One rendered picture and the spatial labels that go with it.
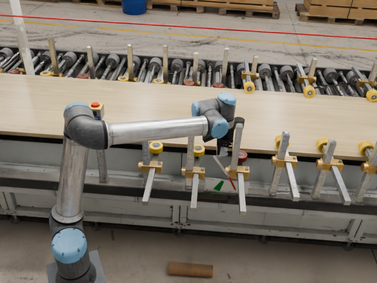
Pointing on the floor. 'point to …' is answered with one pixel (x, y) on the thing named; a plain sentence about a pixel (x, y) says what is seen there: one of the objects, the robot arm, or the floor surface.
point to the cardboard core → (190, 269)
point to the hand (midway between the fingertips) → (217, 156)
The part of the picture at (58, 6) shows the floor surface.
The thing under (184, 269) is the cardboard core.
